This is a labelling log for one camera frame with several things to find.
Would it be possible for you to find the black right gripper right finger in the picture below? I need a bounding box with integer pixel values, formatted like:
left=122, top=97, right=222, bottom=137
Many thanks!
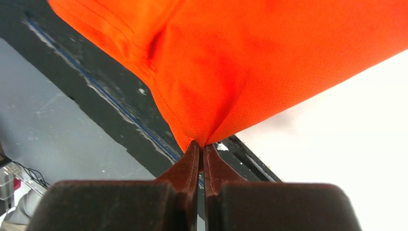
left=203, top=145, right=361, bottom=231

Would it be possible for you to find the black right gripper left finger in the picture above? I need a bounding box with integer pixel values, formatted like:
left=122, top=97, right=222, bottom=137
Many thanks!
left=27, top=141, right=200, bottom=231

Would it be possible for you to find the orange t shirt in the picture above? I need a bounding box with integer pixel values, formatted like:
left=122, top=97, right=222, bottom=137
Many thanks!
left=49, top=0, right=408, bottom=150

